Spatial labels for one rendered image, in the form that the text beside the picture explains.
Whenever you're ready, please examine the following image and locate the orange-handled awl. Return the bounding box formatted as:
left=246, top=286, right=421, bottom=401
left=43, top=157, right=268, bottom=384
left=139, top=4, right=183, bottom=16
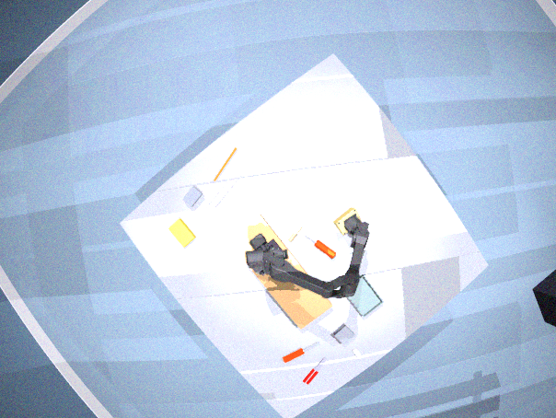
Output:
left=300, top=231, right=336, bottom=258
left=284, top=342, right=319, bottom=363

